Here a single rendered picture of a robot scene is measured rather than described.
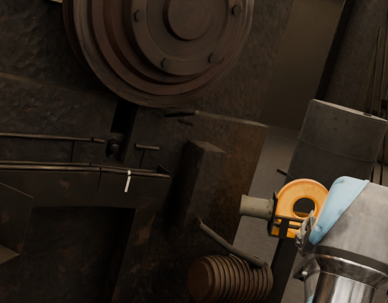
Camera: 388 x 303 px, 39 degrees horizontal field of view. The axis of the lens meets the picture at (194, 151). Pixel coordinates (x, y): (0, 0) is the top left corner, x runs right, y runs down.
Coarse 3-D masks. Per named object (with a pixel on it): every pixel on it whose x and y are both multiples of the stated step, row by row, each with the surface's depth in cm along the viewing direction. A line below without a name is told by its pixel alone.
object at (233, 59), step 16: (80, 0) 115; (80, 16) 116; (80, 32) 117; (80, 48) 118; (96, 48) 120; (240, 48) 140; (96, 64) 121; (112, 80) 125; (128, 96) 128; (144, 96) 130; (160, 96) 132; (176, 96) 134; (192, 96) 137
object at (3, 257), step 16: (0, 192) 100; (16, 192) 99; (0, 208) 100; (16, 208) 99; (0, 224) 101; (16, 224) 99; (0, 240) 101; (16, 240) 99; (0, 256) 97; (16, 256) 99
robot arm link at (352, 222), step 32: (352, 192) 80; (384, 192) 81; (320, 224) 80; (352, 224) 79; (384, 224) 78; (320, 256) 81; (352, 256) 77; (384, 256) 78; (320, 288) 80; (352, 288) 78
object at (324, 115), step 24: (312, 120) 389; (336, 120) 375; (360, 120) 372; (384, 120) 387; (312, 144) 386; (336, 144) 377; (360, 144) 376; (288, 168) 415; (312, 168) 385; (336, 168) 379; (360, 168) 381
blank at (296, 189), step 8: (288, 184) 149; (296, 184) 147; (304, 184) 147; (312, 184) 147; (320, 184) 149; (280, 192) 149; (288, 192) 148; (296, 192) 148; (304, 192) 148; (312, 192) 147; (320, 192) 147; (328, 192) 147; (280, 200) 148; (288, 200) 148; (296, 200) 148; (320, 200) 148; (280, 208) 149; (288, 208) 149; (320, 208) 148; (296, 216) 150; (296, 224) 149
